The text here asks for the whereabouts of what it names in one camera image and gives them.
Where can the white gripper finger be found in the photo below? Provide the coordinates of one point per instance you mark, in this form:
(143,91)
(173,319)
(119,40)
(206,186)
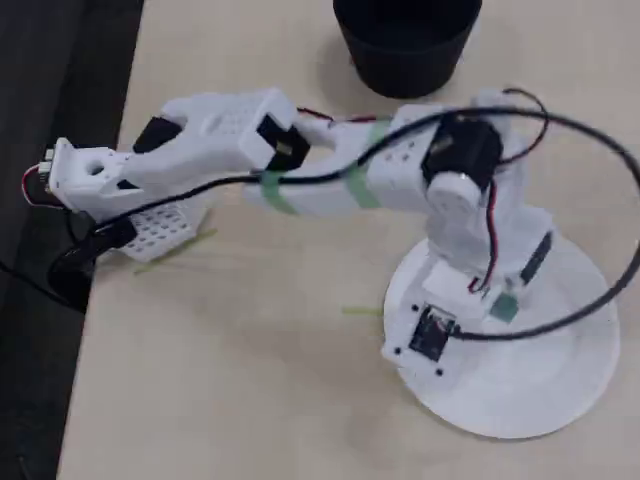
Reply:
(532,270)
(490,292)

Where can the green cube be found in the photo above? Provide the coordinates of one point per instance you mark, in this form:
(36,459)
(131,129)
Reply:
(503,307)

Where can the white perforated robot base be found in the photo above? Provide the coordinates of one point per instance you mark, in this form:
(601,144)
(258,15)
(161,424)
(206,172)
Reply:
(160,230)

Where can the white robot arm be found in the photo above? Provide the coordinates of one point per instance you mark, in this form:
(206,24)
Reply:
(210,125)

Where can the black round bin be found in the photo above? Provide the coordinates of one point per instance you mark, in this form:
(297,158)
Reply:
(407,50)

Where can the white paper plate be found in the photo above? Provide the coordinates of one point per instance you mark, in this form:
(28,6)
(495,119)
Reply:
(525,400)

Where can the green tape band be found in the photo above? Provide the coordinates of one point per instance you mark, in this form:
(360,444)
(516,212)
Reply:
(277,197)
(365,185)

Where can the short green tape strip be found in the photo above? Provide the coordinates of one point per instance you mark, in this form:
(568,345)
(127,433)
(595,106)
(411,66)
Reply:
(362,312)

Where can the black table clamp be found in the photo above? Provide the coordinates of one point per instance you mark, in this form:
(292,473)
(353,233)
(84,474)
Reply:
(85,255)

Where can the white gripper camera module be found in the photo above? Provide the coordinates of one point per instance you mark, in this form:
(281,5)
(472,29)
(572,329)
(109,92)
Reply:
(400,330)

